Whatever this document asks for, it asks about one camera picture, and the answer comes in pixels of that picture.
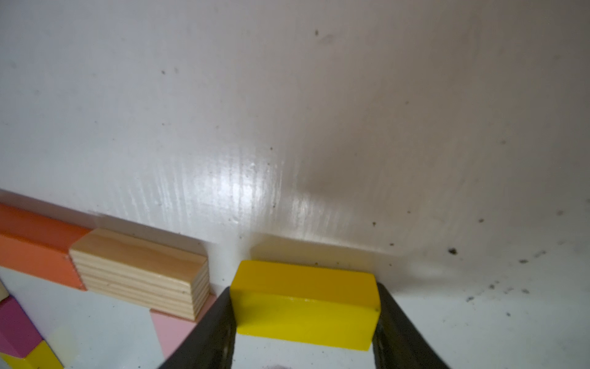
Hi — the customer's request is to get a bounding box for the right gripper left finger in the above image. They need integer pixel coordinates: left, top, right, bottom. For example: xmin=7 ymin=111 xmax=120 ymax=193
xmin=159 ymin=287 xmax=237 ymax=369

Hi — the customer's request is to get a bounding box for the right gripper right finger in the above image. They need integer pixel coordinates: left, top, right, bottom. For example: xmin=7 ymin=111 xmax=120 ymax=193
xmin=373 ymin=283 xmax=450 ymax=369

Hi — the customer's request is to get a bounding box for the light pink block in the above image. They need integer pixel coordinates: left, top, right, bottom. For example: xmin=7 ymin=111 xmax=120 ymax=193
xmin=150 ymin=295 xmax=217 ymax=360

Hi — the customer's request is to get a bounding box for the yellow block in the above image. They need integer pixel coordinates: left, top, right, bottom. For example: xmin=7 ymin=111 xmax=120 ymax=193
xmin=1 ymin=341 xmax=64 ymax=369
xmin=230 ymin=261 xmax=381 ymax=351

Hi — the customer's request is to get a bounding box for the wooden block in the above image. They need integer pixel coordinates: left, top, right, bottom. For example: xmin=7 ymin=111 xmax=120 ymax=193
xmin=69 ymin=229 xmax=210 ymax=321
xmin=0 ymin=282 xmax=10 ymax=301

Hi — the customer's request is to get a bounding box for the magenta block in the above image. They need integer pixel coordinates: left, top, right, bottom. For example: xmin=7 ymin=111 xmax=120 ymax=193
xmin=1 ymin=296 xmax=43 ymax=358

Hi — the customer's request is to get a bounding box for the orange block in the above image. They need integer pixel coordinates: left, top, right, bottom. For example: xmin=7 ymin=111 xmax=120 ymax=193
xmin=1 ymin=204 xmax=90 ymax=291

